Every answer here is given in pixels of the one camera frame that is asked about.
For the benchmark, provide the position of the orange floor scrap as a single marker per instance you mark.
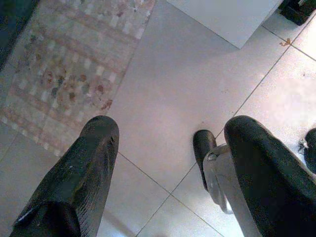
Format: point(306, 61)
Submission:
point(286, 42)

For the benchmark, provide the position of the dark furniture panel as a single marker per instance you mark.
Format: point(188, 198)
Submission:
point(10, 24)

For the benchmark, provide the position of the patterned floor rug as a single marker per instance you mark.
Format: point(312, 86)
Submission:
point(61, 61)

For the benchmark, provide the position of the black robot right foot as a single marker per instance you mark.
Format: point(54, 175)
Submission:
point(311, 148)

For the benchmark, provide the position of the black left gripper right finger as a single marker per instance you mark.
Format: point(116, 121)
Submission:
point(266, 172)

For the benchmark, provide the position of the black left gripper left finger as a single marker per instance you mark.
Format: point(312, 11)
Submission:
point(81, 172)

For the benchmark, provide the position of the black block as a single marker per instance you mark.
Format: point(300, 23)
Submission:
point(298, 11)

